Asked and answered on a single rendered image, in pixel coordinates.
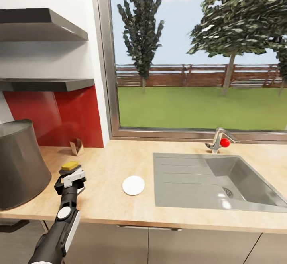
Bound bottle of coffee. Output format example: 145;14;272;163
59;162;86;196

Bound saucer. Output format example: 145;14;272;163
122;176;145;195

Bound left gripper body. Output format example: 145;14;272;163
56;178;84;199

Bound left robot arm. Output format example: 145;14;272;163
28;171;86;264

